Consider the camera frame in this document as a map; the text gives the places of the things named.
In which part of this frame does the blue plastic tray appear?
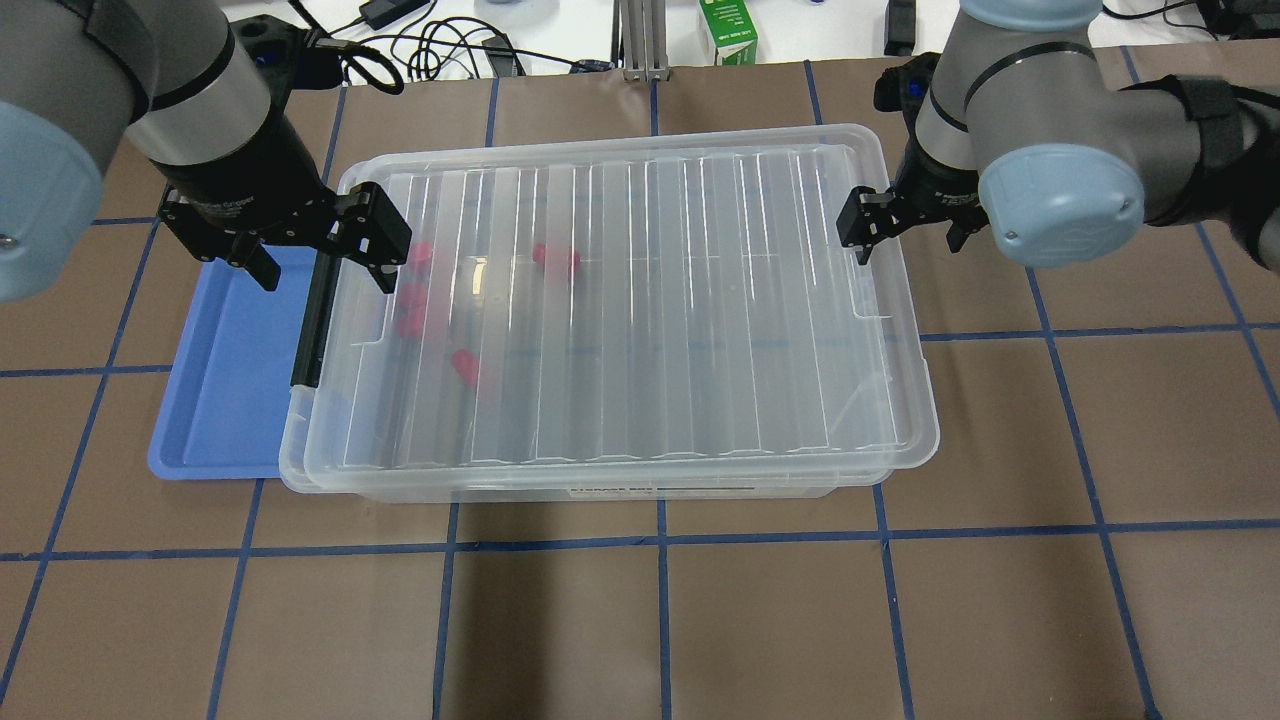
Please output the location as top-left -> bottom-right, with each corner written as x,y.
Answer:
148,247 -> 315,480

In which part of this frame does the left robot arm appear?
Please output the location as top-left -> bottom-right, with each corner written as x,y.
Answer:
1,1 -> 411,302

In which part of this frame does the aluminium frame post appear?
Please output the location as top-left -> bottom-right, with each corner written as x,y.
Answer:
611,0 -> 671,83

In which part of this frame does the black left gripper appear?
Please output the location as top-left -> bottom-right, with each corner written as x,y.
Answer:
157,110 -> 412,295

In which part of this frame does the clear plastic storage box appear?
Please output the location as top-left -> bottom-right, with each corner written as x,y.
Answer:
278,126 -> 941,503

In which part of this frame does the clear plastic box lid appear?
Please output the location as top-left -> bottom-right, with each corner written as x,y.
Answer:
303,123 -> 942,495

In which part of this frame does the black power adapter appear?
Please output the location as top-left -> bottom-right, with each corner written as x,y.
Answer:
883,0 -> 916,56

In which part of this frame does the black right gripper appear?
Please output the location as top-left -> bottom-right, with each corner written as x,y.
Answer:
836,150 -> 989,266

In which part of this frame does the black box handle clip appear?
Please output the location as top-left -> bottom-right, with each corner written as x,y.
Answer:
291,252 -> 340,388

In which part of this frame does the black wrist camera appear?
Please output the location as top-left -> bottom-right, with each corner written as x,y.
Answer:
230,15 -> 344,90

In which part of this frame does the green white carton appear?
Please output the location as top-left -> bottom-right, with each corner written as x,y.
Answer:
696,0 -> 760,67

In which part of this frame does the red block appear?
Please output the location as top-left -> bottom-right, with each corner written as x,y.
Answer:
451,348 -> 480,391
532,243 -> 581,283
404,241 -> 434,275
394,307 -> 426,342

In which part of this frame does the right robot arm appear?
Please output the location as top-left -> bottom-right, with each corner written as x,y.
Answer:
837,1 -> 1277,272

